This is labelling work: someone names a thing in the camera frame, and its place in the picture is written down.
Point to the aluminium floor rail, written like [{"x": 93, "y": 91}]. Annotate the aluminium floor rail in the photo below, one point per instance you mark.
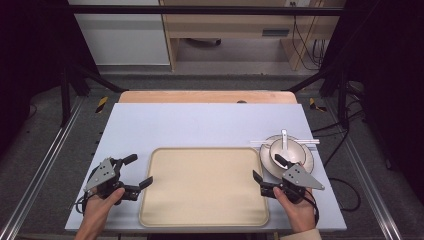
[
  {"x": 40, "y": 166},
  {"x": 370, "y": 186}
]

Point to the dark curtain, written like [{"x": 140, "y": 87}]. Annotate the dark curtain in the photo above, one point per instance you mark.
[
  {"x": 30, "y": 53},
  {"x": 390, "y": 66}
]

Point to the white cabinet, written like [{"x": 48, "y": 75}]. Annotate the white cabinet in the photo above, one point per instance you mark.
[{"x": 123, "y": 36}]

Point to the white chopstick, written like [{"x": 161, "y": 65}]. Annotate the white chopstick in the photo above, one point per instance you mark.
[
  {"x": 260, "y": 142},
  {"x": 256, "y": 144}
]

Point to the yellow and black tape strip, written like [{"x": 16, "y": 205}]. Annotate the yellow and black tape strip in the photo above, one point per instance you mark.
[
  {"x": 315, "y": 105},
  {"x": 102, "y": 104}
]

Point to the black horizontal frame bar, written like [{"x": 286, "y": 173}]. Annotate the black horizontal frame bar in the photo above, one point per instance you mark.
[{"x": 200, "y": 10}]

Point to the black metal stand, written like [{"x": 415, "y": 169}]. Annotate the black metal stand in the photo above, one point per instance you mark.
[
  {"x": 341, "y": 100},
  {"x": 66, "y": 96}
]

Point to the beige plastic tray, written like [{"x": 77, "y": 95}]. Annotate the beige plastic tray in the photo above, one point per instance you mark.
[{"x": 203, "y": 186}]

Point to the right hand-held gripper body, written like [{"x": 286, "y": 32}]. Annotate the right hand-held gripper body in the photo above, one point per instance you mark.
[{"x": 298, "y": 178}]

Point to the white spoon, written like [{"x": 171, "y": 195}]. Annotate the white spoon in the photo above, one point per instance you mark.
[{"x": 284, "y": 140}]

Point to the person's left hand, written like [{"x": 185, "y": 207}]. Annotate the person's left hand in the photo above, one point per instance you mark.
[{"x": 96, "y": 210}]

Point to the wooden table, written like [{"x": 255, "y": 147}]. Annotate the wooden table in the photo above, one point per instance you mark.
[{"x": 200, "y": 97}]

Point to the light wooden desk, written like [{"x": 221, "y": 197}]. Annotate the light wooden desk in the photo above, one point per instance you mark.
[{"x": 230, "y": 26}]

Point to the white bowl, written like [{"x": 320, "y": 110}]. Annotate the white bowl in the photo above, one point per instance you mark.
[{"x": 296, "y": 151}]

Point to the black chair base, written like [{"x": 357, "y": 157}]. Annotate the black chair base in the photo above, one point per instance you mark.
[{"x": 205, "y": 42}]

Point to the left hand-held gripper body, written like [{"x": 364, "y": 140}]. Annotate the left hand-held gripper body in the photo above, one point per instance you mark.
[{"x": 101, "y": 175}]

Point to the person's right hand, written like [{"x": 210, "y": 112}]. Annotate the person's right hand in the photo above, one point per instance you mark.
[{"x": 300, "y": 215}]

